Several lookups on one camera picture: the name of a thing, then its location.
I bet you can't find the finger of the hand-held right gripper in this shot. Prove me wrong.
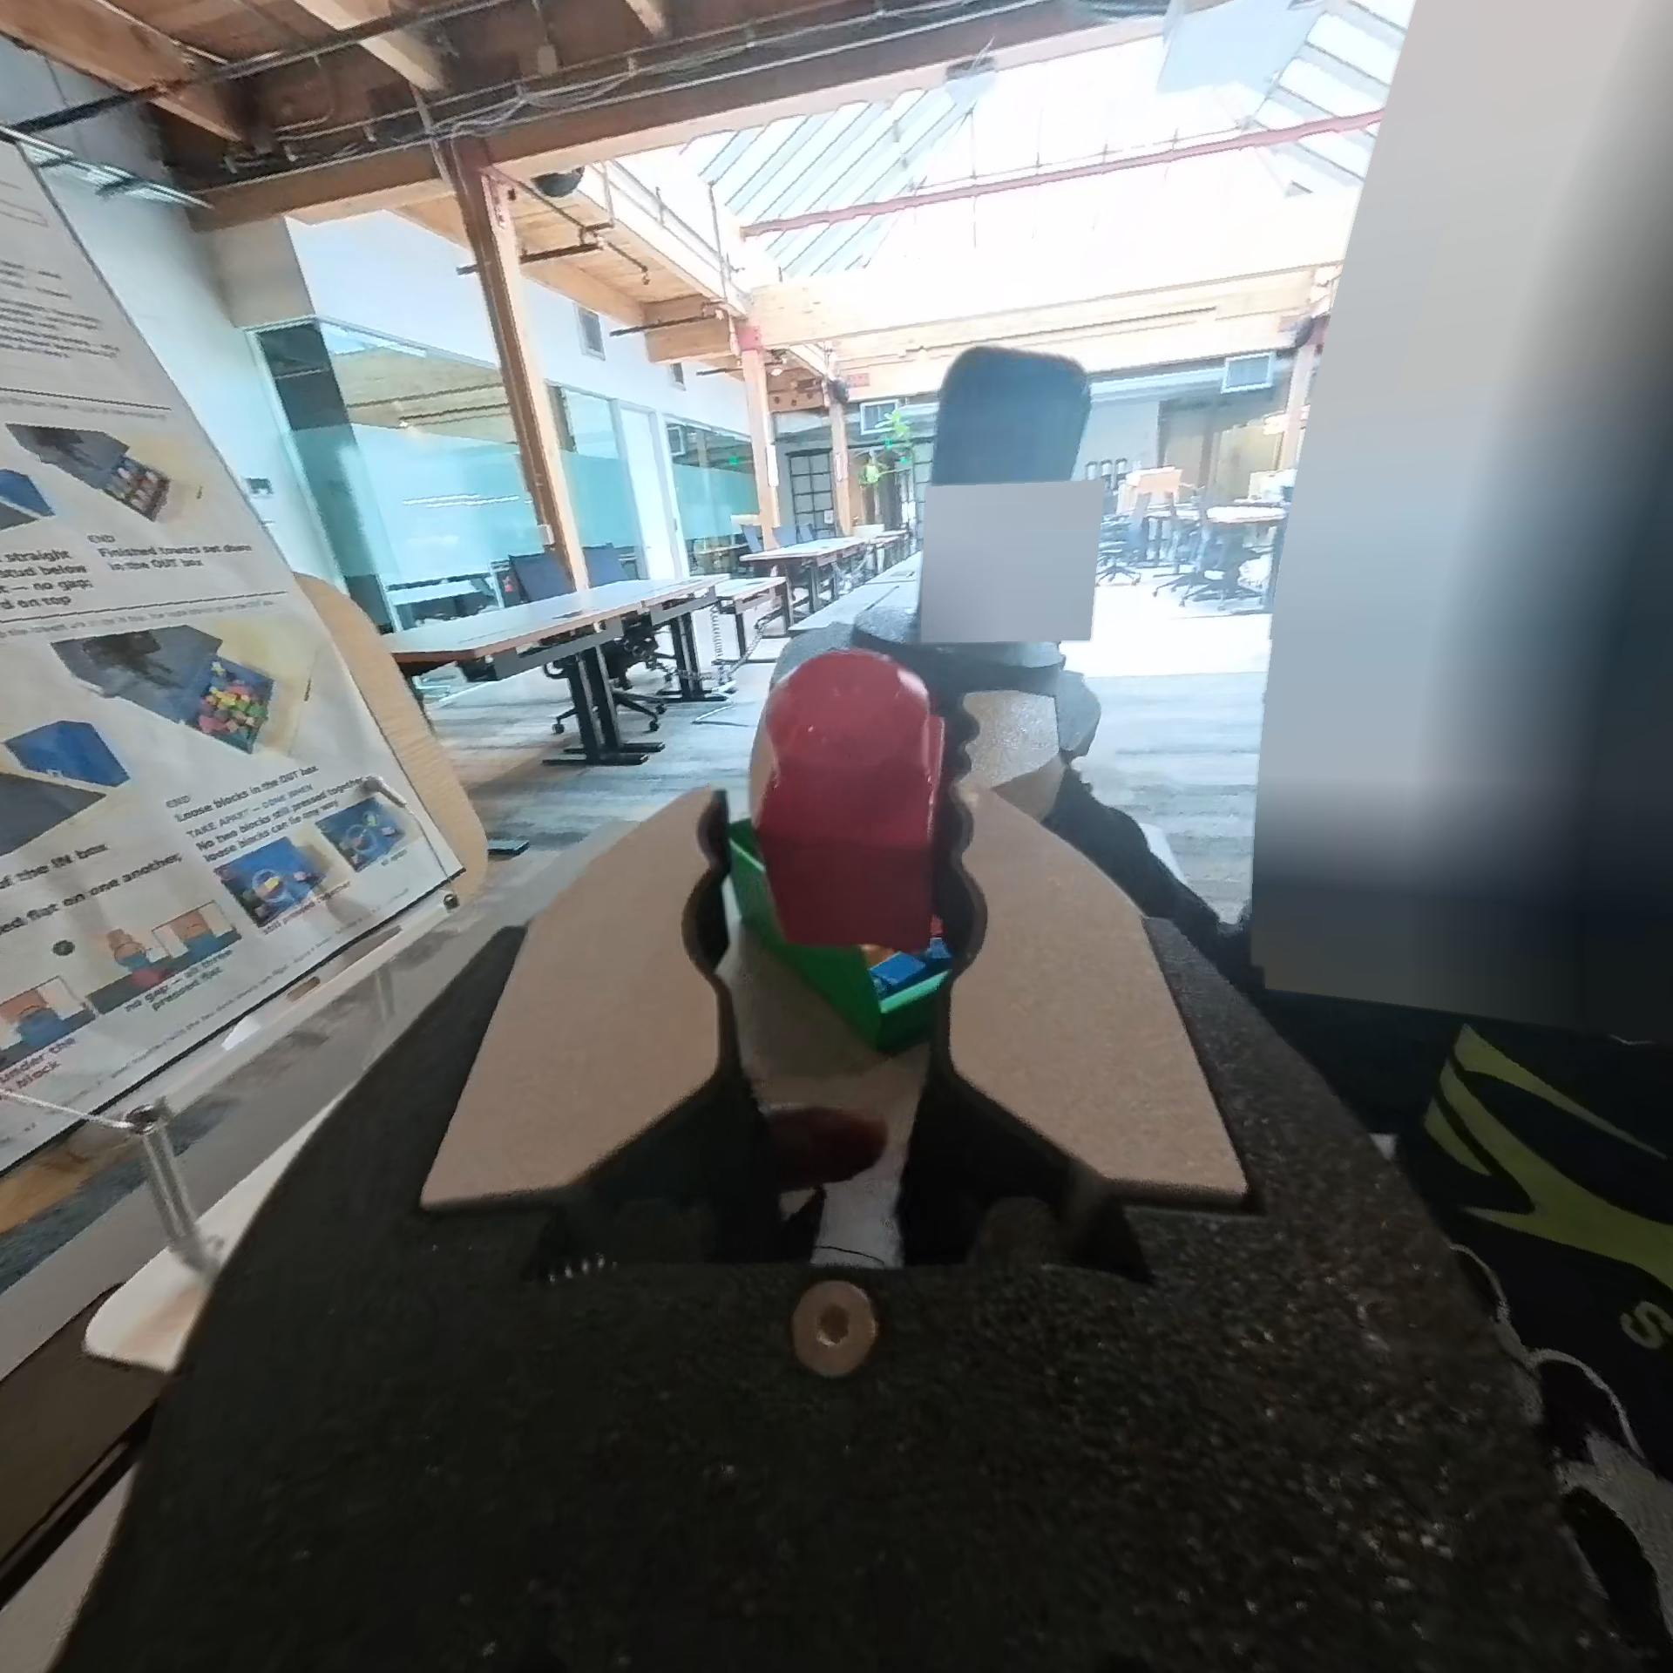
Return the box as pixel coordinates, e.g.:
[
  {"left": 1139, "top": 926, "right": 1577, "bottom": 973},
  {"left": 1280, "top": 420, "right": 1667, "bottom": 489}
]
[{"left": 958, "top": 685, "right": 1067, "bottom": 822}]

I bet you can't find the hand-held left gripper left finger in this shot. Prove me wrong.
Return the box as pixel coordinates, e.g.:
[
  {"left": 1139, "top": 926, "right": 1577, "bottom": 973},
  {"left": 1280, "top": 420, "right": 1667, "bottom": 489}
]
[{"left": 420, "top": 786, "right": 762, "bottom": 1210}]

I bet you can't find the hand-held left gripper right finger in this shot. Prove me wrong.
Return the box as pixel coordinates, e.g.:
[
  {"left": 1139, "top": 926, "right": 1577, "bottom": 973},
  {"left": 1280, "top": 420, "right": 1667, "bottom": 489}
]
[{"left": 930, "top": 786, "right": 1248, "bottom": 1204}]

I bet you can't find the red mega block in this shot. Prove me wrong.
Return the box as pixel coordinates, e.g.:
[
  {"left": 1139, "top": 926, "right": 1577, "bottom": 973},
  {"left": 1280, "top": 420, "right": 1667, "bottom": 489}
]
[{"left": 750, "top": 649, "right": 946, "bottom": 948}]

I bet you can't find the pile of blocks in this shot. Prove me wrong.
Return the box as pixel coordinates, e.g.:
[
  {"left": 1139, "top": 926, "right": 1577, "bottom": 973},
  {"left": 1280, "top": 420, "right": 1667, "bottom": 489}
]
[{"left": 856, "top": 930, "right": 954, "bottom": 1007}]

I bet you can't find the green plastic bin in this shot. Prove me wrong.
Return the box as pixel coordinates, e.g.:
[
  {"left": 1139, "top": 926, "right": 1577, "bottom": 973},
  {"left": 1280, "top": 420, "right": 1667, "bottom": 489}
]
[{"left": 725, "top": 820, "right": 954, "bottom": 1057}]

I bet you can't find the person's left hand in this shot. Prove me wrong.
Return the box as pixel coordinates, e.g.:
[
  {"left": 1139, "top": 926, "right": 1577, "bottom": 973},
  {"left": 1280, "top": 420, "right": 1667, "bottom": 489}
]
[{"left": 770, "top": 1107, "right": 890, "bottom": 1191}]

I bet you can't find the wooden desk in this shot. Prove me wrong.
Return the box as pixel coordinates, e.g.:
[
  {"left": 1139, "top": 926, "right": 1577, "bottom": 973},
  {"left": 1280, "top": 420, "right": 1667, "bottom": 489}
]
[
  {"left": 734, "top": 529, "right": 912, "bottom": 621},
  {"left": 384, "top": 575, "right": 732, "bottom": 766}
]

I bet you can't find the instruction poster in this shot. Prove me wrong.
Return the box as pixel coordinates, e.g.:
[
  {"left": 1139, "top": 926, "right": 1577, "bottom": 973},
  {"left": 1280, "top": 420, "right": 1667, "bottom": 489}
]
[{"left": 0, "top": 143, "right": 466, "bottom": 1173}]

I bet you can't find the white poster stand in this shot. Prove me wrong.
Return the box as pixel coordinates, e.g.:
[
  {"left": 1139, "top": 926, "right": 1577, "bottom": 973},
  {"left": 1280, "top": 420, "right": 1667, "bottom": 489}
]
[{"left": 0, "top": 770, "right": 452, "bottom": 1374}]

